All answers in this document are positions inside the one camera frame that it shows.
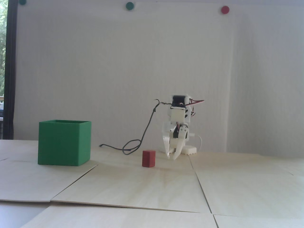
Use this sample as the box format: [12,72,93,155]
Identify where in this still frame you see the green open-top box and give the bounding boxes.
[38,119,92,166]

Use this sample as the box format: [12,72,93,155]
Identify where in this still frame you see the red rectangular block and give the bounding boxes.
[142,150,156,168]

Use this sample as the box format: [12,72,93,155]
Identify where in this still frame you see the white power cable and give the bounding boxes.
[190,134,203,152]

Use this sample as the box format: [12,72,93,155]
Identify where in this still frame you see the red black servo wires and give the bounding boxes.
[185,98,205,117]

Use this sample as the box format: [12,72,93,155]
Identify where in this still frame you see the thin black camera cable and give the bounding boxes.
[99,99,172,155]

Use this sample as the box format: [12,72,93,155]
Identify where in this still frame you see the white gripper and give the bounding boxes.
[162,106,190,160]

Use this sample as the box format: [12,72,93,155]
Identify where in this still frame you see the dark window frame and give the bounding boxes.
[5,0,18,140]

